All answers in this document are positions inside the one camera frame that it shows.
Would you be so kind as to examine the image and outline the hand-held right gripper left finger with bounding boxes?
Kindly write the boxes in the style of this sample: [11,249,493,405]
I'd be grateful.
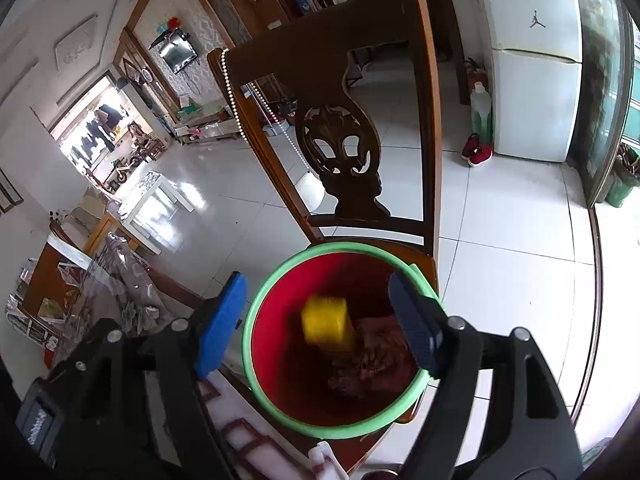
[47,272,248,480]

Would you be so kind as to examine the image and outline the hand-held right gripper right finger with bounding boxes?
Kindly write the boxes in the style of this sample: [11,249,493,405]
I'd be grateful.
[389,273,583,480]

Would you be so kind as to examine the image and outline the red basin with green rim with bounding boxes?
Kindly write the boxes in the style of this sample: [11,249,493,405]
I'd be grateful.
[242,242,443,440]

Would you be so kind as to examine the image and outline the yellow carton box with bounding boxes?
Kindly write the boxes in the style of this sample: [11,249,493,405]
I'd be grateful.
[301,295,356,356]

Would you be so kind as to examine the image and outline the brown crumpled wrapper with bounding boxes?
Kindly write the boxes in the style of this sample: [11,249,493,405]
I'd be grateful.
[327,316,418,398]

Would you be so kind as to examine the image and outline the crumpled white tissue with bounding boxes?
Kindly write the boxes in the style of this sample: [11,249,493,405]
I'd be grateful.
[122,305,161,333]

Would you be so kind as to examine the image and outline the floral tablecloth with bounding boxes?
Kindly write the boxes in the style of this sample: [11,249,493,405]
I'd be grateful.
[50,247,201,361]

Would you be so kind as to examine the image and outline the white coffee table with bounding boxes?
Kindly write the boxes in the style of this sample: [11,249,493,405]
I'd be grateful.
[117,171,195,256]

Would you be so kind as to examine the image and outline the white shell-shaped pendant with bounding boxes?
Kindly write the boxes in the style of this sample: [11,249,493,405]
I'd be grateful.
[295,172,326,213]

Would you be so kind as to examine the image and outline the white plastic piece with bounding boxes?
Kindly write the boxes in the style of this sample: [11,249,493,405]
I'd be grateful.
[307,442,346,480]

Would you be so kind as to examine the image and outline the small balance bike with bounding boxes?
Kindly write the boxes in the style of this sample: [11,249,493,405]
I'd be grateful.
[111,157,143,183]

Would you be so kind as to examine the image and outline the low television cabinet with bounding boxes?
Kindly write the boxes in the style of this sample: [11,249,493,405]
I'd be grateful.
[172,102,241,143]

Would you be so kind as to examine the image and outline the green plastic bottle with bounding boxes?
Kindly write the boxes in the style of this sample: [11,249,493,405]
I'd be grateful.
[469,82,495,148]

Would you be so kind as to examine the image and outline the red box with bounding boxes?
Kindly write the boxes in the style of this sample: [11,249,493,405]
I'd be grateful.
[274,97,301,123]

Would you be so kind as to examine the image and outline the hanging dark clothes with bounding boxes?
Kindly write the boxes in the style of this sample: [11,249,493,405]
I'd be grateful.
[70,104,123,161]

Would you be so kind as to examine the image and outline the green waste bin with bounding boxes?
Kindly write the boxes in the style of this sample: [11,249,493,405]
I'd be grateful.
[605,142,640,208]

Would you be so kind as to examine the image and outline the red fire extinguisher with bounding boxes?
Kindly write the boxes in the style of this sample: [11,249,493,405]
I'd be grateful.
[465,57,488,106]

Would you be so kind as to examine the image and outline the white refrigerator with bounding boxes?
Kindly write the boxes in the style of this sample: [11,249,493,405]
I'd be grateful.
[472,0,583,163]

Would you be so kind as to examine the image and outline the carved wooden chair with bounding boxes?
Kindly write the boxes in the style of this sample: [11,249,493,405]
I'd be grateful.
[207,0,443,478]

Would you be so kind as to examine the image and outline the dark glass cabinet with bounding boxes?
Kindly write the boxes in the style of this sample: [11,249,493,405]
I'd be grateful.
[567,0,636,208]

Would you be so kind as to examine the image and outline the framed wall picture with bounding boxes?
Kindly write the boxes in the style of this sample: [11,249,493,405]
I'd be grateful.
[0,170,23,216]

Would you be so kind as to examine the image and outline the white bead string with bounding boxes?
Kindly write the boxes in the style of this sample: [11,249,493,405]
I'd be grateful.
[220,47,311,173]

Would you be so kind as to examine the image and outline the wall television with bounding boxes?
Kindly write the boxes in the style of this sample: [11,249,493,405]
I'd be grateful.
[159,35,197,73]

